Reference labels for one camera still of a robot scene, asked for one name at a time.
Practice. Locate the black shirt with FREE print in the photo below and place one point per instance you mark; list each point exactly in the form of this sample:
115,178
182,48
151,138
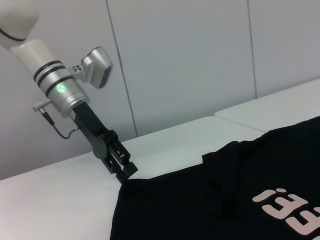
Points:
200,212

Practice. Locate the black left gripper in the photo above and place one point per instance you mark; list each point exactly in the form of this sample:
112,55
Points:
92,125

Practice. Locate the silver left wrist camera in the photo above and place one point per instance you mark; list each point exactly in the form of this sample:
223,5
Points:
98,67

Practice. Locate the silver camera mounting bracket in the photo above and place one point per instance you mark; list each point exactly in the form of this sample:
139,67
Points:
75,71

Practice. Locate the white and silver left arm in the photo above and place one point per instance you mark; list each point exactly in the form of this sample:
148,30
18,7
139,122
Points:
27,57

